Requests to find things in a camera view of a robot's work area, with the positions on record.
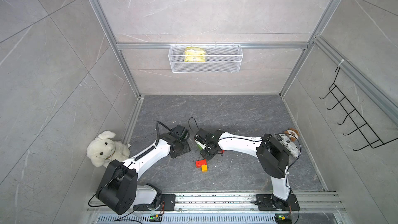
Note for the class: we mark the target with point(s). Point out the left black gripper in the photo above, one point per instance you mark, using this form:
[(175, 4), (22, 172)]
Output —
[(186, 148)]

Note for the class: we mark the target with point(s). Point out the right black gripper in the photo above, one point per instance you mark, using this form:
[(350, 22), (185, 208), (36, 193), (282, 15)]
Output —
[(205, 156)]

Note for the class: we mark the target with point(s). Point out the red block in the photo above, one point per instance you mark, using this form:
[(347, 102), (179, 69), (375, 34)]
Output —
[(201, 163)]

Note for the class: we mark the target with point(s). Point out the small orange-yellow cube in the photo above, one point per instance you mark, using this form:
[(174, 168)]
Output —
[(204, 168)]

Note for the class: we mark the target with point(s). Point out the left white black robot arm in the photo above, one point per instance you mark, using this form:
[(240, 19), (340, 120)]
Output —
[(118, 188)]

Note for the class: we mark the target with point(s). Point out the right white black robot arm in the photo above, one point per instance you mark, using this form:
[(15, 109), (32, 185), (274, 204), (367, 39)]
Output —
[(273, 152)]

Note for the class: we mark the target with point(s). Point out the white plush toy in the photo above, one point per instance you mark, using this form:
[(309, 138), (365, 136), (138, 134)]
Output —
[(103, 150)]

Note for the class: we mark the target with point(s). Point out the brown white small toy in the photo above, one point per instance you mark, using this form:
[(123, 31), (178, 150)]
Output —
[(292, 134)]

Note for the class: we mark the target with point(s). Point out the silver cylindrical object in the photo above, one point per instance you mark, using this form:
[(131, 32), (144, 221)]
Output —
[(287, 143)]

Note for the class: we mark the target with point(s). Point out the yellow package in basket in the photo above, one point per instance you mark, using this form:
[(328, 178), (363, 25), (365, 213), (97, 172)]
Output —
[(194, 54)]

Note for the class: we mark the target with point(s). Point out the white wire mesh basket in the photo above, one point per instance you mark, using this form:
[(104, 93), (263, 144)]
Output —
[(219, 59)]

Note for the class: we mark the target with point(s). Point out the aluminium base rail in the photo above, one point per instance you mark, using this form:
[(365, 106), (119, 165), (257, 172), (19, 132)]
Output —
[(229, 208)]

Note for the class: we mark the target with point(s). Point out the black wire hook rack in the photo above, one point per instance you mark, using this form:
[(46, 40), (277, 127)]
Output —
[(351, 113)]

